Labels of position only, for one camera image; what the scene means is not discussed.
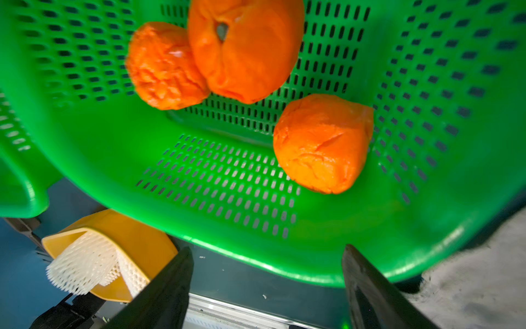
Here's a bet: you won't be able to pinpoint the left green plastic basket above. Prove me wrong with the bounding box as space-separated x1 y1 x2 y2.
1 93 62 218

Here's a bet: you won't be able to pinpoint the yellow plastic tray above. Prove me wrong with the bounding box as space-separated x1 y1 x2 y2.
42 210 178 281

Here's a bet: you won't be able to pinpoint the bare orange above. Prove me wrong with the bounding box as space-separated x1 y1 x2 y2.
188 0 305 104
273 94 374 194
125 22 210 110

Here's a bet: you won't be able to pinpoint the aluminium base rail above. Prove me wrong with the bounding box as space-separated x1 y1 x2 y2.
183 293 316 329

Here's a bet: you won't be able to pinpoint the white cotton work glove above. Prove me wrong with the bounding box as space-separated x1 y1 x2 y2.
405 210 525 328

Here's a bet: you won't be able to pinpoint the right green plastic basket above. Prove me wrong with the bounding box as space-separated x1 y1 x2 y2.
1 1 525 287

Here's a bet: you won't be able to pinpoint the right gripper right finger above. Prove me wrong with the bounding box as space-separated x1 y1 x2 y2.
342 244 437 328

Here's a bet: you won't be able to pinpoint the green plastic basket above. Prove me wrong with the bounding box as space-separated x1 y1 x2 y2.
1 1 525 287
1 93 62 218

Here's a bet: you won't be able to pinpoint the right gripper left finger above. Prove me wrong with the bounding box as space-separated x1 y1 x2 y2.
105 247 194 328

